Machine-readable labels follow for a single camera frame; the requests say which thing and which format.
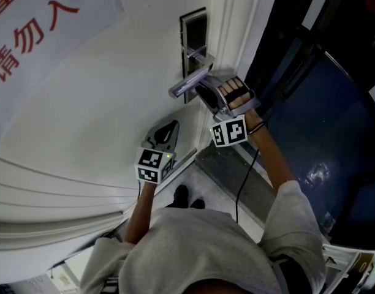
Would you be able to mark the grey shirt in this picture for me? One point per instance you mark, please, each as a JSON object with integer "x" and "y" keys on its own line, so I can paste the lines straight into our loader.
{"x": 199, "y": 250}

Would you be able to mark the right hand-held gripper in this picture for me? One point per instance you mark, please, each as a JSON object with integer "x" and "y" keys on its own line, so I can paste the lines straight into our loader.
{"x": 233, "y": 130}

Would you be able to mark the black wrist band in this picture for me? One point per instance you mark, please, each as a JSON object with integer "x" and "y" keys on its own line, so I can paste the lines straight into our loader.
{"x": 256, "y": 128}

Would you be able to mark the person's left forearm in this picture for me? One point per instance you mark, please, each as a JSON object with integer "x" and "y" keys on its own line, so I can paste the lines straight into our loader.
{"x": 143, "y": 210}

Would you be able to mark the person's right forearm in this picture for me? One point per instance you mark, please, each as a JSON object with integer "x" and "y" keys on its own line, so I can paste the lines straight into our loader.
{"x": 268, "y": 155}

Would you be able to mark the black shoe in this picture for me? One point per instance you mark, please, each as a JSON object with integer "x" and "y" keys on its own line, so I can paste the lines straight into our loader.
{"x": 198, "y": 204}
{"x": 181, "y": 196}

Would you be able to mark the person's right hand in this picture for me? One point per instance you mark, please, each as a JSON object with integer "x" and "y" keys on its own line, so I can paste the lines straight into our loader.
{"x": 235, "y": 91}

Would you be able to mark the cardboard box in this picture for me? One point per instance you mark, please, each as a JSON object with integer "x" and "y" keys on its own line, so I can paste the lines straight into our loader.
{"x": 356, "y": 268}

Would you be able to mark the dark blue door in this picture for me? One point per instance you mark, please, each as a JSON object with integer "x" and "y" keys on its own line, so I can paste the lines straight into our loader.
{"x": 328, "y": 118}

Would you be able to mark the white door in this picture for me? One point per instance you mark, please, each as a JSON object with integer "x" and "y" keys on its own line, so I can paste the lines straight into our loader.
{"x": 108, "y": 96}

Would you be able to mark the white paper sign red print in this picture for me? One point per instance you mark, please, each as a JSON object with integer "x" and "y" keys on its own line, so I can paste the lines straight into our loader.
{"x": 28, "y": 57}

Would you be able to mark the dark grey door threshold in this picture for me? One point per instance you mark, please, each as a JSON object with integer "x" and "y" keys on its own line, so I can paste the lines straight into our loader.
{"x": 227, "y": 176}

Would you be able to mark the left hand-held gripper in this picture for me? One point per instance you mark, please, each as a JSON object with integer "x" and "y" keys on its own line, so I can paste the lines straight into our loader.
{"x": 153, "y": 164}

